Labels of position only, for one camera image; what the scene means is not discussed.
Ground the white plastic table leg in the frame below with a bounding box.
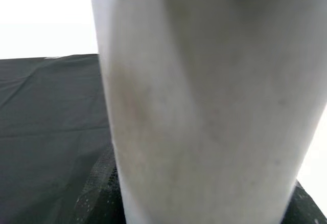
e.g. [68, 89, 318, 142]
[87, 0, 327, 224]

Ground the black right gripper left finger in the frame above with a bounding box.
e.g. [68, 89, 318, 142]
[76, 145, 126, 224]

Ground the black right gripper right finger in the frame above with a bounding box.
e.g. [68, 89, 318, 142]
[280, 180, 327, 224]

